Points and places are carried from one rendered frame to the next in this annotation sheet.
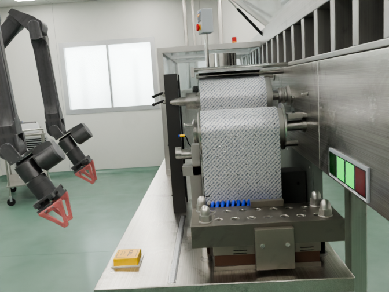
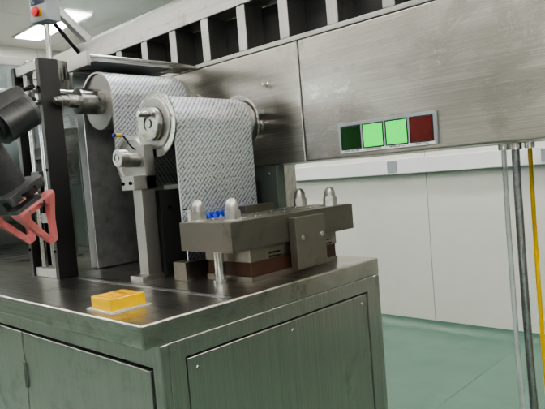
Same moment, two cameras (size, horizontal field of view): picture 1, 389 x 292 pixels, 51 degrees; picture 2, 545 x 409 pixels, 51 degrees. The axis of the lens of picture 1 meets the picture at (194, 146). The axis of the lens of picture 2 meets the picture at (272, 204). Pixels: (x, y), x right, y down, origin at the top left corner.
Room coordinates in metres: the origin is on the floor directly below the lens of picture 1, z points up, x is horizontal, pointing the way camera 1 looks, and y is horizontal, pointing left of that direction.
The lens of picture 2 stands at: (0.24, 0.79, 1.12)
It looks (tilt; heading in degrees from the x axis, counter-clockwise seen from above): 3 degrees down; 312
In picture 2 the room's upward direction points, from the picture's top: 5 degrees counter-clockwise
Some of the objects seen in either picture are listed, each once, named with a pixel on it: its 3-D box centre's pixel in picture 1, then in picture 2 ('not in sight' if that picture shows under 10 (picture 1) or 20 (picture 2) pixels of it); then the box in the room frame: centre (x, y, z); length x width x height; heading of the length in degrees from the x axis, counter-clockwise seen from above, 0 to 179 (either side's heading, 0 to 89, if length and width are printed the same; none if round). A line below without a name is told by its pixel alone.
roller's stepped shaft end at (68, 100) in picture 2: (178, 102); (65, 101); (1.54, 0.05, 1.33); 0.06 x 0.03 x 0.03; 88
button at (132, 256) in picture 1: (127, 256); (118, 300); (1.14, 0.22, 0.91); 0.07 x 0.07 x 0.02; 88
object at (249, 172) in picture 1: (242, 175); (219, 179); (1.23, -0.14, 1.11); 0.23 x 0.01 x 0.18; 88
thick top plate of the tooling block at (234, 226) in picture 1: (263, 223); (272, 225); (1.10, -0.18, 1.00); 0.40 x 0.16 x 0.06; 88
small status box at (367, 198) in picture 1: (346, 171); (384, 133); (0.89, -0.33, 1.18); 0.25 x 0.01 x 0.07; 178
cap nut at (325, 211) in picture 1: (325, 207); (329, 195); (1.05, -0.34, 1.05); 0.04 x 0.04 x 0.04
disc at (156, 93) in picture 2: (200, 131); (156, 123); (1.29, -0.02, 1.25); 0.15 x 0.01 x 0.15; 178
